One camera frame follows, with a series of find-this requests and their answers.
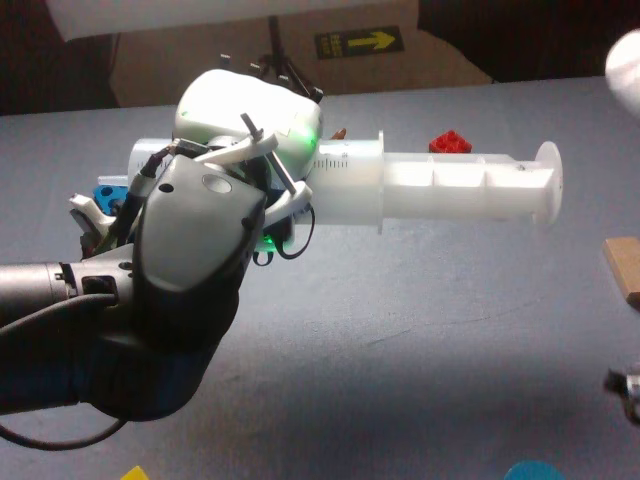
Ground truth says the blue block with four holes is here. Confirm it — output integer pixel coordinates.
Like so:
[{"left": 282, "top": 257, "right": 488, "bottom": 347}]
[{"left": 92, "top": 184, "right": 129, "bottom": 217}]

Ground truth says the large clear plastic syringe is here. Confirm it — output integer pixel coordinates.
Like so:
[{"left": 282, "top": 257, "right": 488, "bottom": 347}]
[{"left": 97, "top": 129, "right": 564, "bottom": 235}]

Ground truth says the red and green toy brick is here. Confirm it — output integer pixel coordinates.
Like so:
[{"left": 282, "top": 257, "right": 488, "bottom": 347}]
[{"left": 428, "top": 130, "right": 474, "bottom": 154}]

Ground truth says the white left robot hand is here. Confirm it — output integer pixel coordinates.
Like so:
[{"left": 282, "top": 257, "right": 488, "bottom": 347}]
[{"left": 172, "top": 52, "right": 325, "bottom": 184}]

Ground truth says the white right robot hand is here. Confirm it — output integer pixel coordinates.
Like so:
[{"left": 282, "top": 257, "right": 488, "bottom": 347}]
[{"left": 604, "top": 29, "right": 640, "bottom": 119}]

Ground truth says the blue round disc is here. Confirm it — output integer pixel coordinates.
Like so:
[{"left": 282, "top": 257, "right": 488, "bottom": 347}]
[{"left": 503, "top": 459, "right": 569, "bottom": 480}]

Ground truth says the black sign with yellow arrow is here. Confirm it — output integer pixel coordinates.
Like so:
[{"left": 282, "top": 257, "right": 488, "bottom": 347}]
[{"left": 314, "top": 25, "right": 405, "bottom": 61}]

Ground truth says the brown cardboard block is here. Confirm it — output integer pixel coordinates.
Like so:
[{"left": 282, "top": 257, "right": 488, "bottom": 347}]
[{"left": 602, "top": 235, "right": 640, "bottom": 309}]

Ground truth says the black tripod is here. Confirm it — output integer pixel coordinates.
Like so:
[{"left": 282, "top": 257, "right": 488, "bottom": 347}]
[{"left": 254, "top": 15, "right": 314, "bottom": 97}]

